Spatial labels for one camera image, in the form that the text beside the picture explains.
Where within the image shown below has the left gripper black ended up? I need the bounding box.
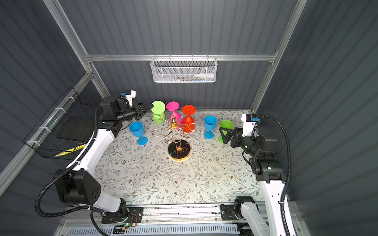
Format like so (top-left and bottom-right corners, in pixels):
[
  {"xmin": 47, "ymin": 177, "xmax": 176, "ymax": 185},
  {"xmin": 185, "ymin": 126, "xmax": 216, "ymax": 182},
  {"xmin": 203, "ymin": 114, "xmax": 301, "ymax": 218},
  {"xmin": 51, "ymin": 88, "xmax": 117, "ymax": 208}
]
[{"xmin": 115, "ymin": 102, "xmax": 152, "ymax": 124}]

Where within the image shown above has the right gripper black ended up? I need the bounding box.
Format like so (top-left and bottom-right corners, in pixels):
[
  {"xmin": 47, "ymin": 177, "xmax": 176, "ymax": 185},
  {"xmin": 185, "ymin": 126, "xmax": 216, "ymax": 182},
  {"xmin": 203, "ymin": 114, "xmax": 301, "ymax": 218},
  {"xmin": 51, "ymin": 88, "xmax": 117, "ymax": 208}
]
[{"xmin": 220, "ymin": 125, "xmax": 258, "ymax": 158}]

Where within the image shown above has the green wine glass front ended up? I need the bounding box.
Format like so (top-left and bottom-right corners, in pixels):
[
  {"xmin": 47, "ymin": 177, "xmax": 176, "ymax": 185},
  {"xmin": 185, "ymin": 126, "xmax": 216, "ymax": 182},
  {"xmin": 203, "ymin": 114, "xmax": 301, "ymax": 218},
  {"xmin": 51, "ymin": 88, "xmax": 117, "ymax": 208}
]
[{"xmin": 218, "ymin": 120, "xmax": 233, "ymax": 144}]

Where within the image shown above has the green wine glass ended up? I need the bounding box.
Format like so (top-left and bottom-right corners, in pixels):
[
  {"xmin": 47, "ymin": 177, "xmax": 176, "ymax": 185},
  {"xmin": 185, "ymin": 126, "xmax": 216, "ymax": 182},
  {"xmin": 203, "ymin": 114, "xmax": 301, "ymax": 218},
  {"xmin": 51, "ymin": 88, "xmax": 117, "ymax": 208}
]
[
  {"xmin": 151, "ymin": 100, "xmax": 166, "ymax": 125},
  {"xmin": 218, "ymin": 120, "xmax": 233, "ymax": 144}
]

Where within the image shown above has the blue wine glass front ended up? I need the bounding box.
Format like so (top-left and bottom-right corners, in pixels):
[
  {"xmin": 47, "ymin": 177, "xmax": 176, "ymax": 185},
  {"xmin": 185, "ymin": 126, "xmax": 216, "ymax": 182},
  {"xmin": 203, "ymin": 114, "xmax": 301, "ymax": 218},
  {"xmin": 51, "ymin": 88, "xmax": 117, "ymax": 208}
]
[{"xmin": 204, "ymin": 116, "xmax": 217, "ymax": 139}]

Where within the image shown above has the blue wine glass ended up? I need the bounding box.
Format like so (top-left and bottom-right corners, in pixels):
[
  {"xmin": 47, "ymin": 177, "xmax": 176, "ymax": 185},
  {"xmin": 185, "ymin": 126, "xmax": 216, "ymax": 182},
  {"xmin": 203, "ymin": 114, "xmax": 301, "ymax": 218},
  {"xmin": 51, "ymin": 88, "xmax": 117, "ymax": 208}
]
[
  {"xmin": 129, "ymin": 122, "xmax": 148, "ymax": 146},
  {"xmin": 204, "ymin": 116, "xmax": 217, "ymax": 139}
]

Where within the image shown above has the red wine glass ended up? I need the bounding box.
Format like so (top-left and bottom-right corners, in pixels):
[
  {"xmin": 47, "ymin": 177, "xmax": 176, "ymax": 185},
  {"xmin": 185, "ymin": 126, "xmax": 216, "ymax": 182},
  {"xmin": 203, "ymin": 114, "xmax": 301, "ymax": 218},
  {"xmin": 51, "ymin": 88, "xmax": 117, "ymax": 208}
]
[{"xmin": 182, "ymin": 105, "xmax": 196, "ymax": 133}]

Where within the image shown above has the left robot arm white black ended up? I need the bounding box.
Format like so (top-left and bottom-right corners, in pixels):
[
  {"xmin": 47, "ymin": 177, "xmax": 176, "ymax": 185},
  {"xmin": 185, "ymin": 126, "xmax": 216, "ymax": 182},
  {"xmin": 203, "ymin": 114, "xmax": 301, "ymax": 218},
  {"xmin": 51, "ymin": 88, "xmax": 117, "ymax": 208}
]
[{"xmin": 54, "ymin": 95, "xmax": 153, "ymax": 213}]

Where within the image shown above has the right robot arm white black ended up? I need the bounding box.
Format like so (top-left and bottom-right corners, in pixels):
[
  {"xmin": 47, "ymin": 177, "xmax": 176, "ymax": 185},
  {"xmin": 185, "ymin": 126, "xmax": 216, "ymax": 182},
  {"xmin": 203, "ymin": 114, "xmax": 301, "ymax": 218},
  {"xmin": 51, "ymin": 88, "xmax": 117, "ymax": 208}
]
[{"xmin": 220, "ymin": 127, "xmax": 296, "ymax": 236}]

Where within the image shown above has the pink wine glass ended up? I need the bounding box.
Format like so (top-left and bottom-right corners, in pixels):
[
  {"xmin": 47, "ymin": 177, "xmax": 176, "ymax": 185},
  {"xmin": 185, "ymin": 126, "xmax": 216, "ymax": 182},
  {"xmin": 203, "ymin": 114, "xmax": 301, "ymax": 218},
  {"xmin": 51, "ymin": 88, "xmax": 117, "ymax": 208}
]
[{"xmin": 166, "ymin": 101, "xmax": 182, "ymax": 125}]

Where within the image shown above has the white marker in basket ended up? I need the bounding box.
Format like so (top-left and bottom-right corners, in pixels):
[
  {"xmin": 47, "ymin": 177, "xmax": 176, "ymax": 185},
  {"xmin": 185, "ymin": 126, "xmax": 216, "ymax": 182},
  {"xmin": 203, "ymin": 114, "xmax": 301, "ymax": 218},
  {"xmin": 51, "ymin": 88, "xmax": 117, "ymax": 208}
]
[{"xmin": 194, "ymin": 73, "xmax": 215, "ymax": 79}]

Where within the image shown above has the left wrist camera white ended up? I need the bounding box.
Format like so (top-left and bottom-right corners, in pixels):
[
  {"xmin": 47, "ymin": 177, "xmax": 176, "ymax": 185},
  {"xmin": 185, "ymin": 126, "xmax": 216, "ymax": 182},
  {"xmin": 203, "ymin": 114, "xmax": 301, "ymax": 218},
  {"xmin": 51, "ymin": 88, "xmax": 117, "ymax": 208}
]
[{"xmin": 120, "ymin": 90, "xmax": 136, "ymax": 107}]

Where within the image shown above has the white mesh wall basket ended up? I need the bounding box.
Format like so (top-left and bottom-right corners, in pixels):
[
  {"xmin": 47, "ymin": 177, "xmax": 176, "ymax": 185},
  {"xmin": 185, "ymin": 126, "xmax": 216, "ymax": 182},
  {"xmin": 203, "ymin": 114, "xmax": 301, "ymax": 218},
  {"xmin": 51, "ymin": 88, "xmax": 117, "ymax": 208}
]
[{"xmin": 150, "ymin": 58, "xmax": 218, "ymax": 83}]

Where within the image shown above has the gold wire glass rack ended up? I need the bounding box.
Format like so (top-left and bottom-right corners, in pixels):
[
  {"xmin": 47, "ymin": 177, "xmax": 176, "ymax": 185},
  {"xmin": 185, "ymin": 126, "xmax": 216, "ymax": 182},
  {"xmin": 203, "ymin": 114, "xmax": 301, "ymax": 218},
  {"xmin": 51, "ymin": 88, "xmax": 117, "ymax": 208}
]
[{"xmin": 152, "ymin": 115, "xmax": 197, "ymax": 161}]

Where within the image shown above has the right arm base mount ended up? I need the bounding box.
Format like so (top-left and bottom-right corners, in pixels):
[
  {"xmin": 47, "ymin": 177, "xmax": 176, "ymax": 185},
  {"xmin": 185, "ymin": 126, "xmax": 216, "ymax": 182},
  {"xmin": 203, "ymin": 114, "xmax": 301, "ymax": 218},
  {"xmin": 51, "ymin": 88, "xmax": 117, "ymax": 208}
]
[{"xmin": 220, "ymin": 196, "xmax": 255, "ymax": 221}]

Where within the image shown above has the aluminium front rail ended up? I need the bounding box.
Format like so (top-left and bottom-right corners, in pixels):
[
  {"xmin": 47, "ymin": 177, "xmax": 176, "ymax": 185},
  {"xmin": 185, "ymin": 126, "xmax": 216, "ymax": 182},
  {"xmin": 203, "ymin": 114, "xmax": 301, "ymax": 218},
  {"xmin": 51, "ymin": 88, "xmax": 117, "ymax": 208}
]
[{"xmin": 55, "ymin": 202, "xmax": 267, "ymax": 236}]

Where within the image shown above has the black wire wall basket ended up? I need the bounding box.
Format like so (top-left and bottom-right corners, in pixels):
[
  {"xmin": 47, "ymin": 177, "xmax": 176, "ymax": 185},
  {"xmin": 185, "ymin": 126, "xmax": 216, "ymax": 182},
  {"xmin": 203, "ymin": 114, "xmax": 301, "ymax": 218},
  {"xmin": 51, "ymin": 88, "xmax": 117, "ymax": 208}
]
[{"xmin": 23, "ymin": 83, "xmax": 102, "ymax": 160}]

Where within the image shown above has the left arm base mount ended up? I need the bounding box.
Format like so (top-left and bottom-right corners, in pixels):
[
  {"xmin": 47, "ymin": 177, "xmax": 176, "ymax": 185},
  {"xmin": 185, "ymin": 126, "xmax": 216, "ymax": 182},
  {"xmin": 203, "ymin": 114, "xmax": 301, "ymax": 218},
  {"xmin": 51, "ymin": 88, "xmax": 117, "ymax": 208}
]
[{"xmin": 101, "ymin": 199, "xmax": 144, "ymax": 225}]

